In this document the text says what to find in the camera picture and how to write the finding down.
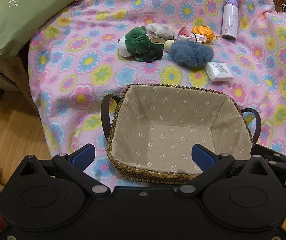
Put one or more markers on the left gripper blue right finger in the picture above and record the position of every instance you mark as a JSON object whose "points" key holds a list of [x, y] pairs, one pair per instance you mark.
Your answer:
{"points": [[209, 161]]}

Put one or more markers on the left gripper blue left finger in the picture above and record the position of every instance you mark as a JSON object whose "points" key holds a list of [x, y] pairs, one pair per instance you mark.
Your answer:
{"points": [[80, 158]]}

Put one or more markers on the white tissue pack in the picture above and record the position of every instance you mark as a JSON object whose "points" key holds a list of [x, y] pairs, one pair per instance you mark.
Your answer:
{"points": [[218, 72]]}

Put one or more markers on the blue fluffy scrunchie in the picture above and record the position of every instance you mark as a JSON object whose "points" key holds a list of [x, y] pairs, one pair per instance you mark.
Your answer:
{"points": [[190, 54]]}

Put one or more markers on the black cylindrical foam object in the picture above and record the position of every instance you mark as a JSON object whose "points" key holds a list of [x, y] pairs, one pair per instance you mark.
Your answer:
{"points": [[155, 53]]}

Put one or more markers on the cream foam ball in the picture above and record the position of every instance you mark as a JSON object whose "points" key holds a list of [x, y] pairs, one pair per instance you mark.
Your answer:
{"points": [[169, 46]]}

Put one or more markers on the pink white cloth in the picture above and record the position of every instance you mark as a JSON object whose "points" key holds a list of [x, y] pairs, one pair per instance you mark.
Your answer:
{"points": [[185, 34]]}

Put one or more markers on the orange satin pouch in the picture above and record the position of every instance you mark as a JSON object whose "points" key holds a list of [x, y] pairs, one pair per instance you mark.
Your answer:
{"points": [[204, 34]]}

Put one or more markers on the green tape roll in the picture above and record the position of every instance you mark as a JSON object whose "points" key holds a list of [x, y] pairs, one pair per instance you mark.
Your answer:
{"points": [[157, 41]]}

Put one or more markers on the white fluffy plush toy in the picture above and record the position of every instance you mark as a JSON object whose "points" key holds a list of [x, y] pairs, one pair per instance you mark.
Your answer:
{"points": [[161, 30]]}

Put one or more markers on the woven basket with fabric liner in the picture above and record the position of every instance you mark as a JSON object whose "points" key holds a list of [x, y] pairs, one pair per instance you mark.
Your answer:
{"points": [[151, 129]]}

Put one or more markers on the pink floral fleece blanket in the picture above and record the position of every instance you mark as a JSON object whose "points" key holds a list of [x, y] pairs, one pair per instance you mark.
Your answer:
{"points": [[79, 56]]}

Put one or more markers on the lavender white water bottle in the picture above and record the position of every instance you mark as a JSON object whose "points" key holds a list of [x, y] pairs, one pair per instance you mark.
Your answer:
{"points": [[230, 20]]}

